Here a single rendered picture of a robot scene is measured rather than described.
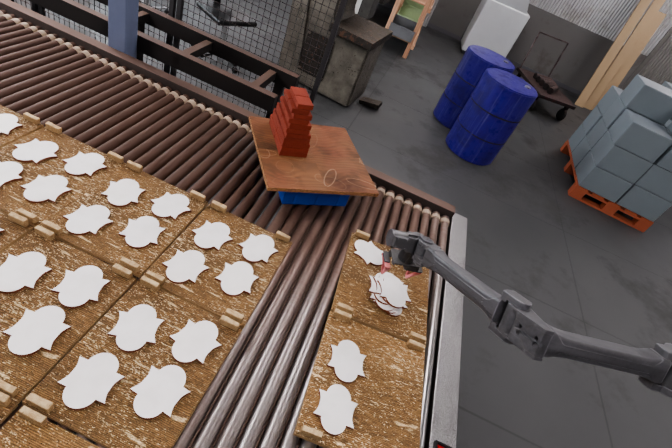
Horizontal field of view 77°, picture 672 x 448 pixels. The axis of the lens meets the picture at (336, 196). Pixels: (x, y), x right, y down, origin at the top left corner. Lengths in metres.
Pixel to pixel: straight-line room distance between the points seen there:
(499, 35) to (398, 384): 7.73
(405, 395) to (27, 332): 1.04
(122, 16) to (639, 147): 4.82
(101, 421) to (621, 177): 5.21
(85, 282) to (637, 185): 5.26
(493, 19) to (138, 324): 7.98
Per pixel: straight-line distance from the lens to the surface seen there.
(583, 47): 9.77
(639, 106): 5.75
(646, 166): 5.56
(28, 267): 1.48
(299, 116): 1.76
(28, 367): 1.32
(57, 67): 2.46
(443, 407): 1.52
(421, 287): 1.73
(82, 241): 1.54
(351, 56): 4.59
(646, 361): 1.24
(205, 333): 1.33
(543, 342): 1.07
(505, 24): 8.65
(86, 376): 1.28
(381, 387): 1.41
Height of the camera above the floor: 2.09
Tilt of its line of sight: 37 degrees down
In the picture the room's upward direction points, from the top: 24 degrees clockwise
